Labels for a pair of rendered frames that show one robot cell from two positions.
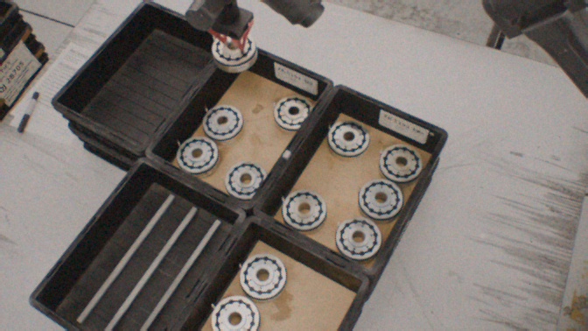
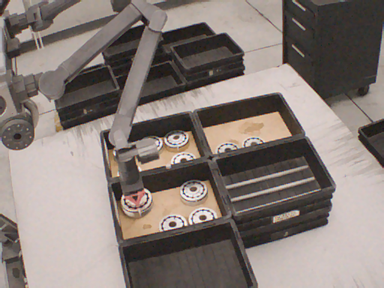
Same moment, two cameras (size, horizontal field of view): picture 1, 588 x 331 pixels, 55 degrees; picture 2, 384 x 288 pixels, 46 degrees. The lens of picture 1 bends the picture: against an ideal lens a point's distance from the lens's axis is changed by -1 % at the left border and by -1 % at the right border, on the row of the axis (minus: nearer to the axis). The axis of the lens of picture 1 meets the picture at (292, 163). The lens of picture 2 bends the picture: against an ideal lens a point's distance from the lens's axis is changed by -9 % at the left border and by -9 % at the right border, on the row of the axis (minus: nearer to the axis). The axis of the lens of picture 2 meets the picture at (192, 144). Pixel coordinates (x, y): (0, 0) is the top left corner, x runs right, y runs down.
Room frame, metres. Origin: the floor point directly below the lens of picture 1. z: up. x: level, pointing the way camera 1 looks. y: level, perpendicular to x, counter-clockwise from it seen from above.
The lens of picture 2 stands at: (1.48, 1.00, 2.23)
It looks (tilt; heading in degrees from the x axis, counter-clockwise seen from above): 43 degrees down; 226
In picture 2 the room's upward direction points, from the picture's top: 7 degrees counter-clockwise
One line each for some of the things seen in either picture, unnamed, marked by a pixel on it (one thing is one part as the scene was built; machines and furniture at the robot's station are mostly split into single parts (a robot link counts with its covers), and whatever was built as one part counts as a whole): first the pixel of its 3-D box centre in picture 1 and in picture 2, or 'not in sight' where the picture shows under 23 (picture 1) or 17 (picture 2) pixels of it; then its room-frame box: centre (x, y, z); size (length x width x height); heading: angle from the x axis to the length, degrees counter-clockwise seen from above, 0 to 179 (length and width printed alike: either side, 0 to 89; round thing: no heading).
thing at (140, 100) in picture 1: (150, 84); (187, 277); (0.94, 0.35, 0.87); 0.40 x 0.30 x 0.11; 144
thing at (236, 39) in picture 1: (234, 33); not in sight; (0.88, 0.10, 1.09); 0.07 x 0.07 x 0.09; 55
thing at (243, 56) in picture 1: (234, 47); (136, 199); (0.89, 0.11, 1.04); 0.10 x 0.10 x 0.01
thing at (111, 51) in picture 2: not in sight; (134, 64); (-0.30, -1.30, 0.37); 0.40 x 0.30 x 0.45; 152
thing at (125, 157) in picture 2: not in sight; (127, 160); (0.88, 0.11, 1.22); 0.07 x 0.06 x 0.07; 152
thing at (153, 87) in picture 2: not in sight; (151, 101); (-0.12, -0.95, 0.31); 0.40 x 0.30 x 0.34; 152
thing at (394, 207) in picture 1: (381, 199); (150, 144); (0.55, -0.20, 0.86); 0.10 x 0.10 x 0.01
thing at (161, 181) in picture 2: (244, 130); (168, 210); (0.76, 0.11, 0.87); 0.40 x 0.30 x 0.11; 144
